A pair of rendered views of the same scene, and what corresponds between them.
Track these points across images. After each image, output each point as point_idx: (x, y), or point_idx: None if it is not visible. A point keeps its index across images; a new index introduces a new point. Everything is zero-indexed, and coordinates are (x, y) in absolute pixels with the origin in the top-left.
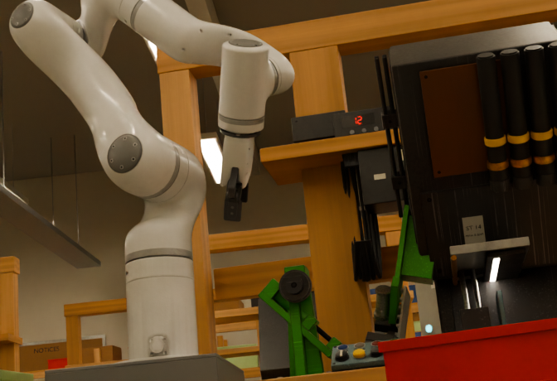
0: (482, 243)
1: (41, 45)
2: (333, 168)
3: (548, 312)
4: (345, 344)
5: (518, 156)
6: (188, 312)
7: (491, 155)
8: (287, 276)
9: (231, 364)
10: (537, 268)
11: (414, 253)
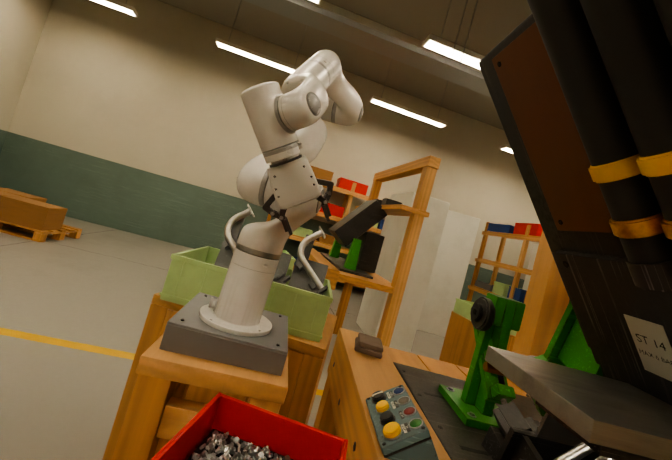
0: (520, 370)
1: None
2: None
3: None
4: (402, 390)
5: (665, 209)
6: (232, 290)
7: (605, 201)
8: (477, 301)
9: (230, 338)
10: None
11: (581, 337)
